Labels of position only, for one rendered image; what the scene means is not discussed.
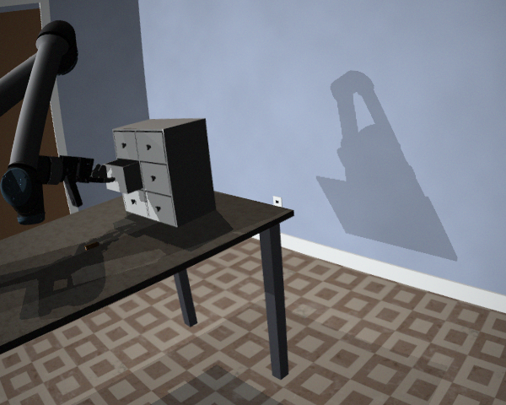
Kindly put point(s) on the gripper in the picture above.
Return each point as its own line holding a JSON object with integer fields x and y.
{"x": 82, "y": 172}

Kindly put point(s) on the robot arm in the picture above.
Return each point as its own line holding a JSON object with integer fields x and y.
{"x": 35, "y": 84}

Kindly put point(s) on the orange battery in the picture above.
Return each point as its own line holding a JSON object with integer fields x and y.
{"x": 92, "y": 245}

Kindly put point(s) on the grey chest of drawers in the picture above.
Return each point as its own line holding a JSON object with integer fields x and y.
{"x": 188, "y": 163}

